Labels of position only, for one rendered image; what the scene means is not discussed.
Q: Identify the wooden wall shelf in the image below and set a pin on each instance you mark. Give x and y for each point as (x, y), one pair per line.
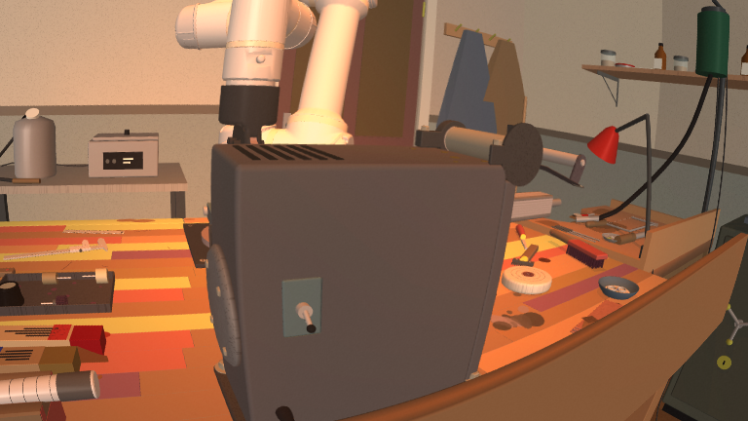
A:
(660, 75)

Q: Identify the white jar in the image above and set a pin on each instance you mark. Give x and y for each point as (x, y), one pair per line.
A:
(608, 58)
(681, 64)

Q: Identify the dark brown base plate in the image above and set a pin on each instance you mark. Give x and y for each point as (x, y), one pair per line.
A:
(196, 242)

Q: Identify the red cardboard box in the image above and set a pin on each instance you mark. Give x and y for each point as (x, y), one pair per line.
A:
(82, 339)

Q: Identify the grey side table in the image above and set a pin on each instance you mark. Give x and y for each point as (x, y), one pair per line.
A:
(87, 184)

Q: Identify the wooden tool tray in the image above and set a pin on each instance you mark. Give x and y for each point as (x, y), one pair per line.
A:
(672, 245)

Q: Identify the grey-green switch plate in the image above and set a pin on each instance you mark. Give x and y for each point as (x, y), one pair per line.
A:
(295, 295)

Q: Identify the dark green canister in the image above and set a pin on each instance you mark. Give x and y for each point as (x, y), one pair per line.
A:
(712, 41)

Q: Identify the red yellow screwdriver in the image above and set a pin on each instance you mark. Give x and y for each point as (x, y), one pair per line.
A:
(520, 236)

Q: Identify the brown apron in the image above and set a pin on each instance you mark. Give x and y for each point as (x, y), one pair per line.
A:
(507, 88)

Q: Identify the red flat lid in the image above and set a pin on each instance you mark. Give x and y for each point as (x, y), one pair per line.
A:
(624, 65)

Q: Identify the white toggle switch black tip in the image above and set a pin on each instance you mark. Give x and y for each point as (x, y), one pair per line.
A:
(306, 317)

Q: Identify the white grey tube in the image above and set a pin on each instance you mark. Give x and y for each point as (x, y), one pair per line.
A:
(52, 387)

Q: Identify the red bristle brush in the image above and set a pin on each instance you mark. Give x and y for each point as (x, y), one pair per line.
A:
(586, 252)

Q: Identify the black rail tray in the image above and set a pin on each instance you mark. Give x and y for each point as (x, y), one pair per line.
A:
(70, 298)

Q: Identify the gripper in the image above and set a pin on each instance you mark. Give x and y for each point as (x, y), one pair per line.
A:
(248, 104)

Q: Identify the dark grey polishing machine housing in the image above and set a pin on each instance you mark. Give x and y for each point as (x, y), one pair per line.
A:
(362, 269)

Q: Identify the brown cardboard box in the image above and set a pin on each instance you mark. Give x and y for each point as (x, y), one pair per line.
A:
(52, 359)

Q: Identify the grey control box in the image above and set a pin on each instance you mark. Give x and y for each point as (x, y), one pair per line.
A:
(123, 155)

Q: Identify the grey round side wheel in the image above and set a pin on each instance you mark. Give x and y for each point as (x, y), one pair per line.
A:
(225, 310)

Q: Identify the grey metal urn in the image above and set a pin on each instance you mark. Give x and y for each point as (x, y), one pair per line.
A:
(34, 146)

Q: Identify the blue apron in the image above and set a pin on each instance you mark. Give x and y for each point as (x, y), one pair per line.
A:
(464, 88)

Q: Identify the long silver flute section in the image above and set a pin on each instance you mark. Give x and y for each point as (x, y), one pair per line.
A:
(58, 250)

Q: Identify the wooden peg rail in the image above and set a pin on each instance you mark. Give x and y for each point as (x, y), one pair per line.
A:
(453, 29)

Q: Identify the brown glass bottle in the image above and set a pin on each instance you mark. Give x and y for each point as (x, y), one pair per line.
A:
(660, 59)
(745, 63)

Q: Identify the red desk lamp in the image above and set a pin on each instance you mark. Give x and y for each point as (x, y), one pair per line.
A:
(605, 143)

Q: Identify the grey upright pole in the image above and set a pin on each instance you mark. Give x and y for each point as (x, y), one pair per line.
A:
(714, 140)

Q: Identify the grey wooden box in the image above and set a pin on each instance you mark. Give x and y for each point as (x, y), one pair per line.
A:
(532, 206)

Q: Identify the dark brown door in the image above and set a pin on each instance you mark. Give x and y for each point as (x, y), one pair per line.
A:
(391, 52)

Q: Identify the blue shallow dish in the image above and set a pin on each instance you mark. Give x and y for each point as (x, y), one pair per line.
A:
(618, 288)

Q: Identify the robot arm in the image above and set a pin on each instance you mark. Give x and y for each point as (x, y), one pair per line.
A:
(257, 29)

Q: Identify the dark green cabinet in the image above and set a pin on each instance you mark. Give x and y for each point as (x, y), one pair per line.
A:
(719, 351)

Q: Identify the dark round mop disc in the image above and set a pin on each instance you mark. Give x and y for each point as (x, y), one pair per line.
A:
(523, 155)

